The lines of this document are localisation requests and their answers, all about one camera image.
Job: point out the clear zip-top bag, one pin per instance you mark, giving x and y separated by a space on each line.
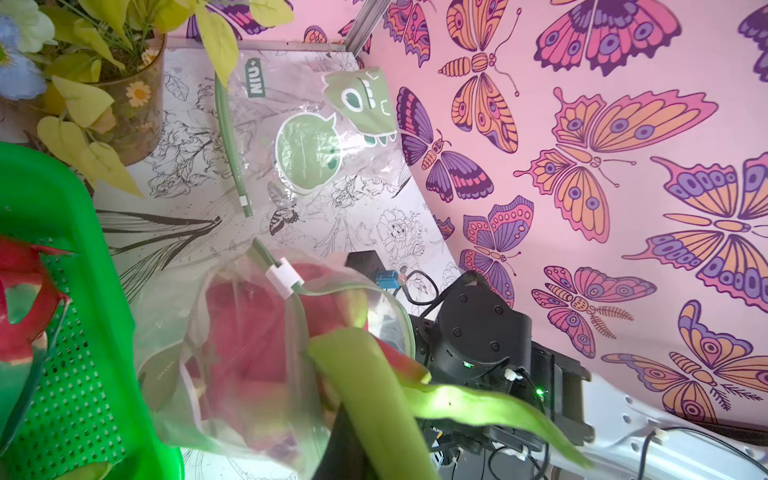
306 138

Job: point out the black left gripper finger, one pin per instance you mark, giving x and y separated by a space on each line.
346 456

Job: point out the potted green leafy plant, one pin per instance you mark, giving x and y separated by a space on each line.
92 71

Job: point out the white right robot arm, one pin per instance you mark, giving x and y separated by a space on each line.
468 337

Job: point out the green plastic basket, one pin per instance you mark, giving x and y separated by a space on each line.
74 408

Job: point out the red dragon fruit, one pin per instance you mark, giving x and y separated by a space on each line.
29 297

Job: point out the aluminium frame post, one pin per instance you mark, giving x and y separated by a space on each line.
369 16

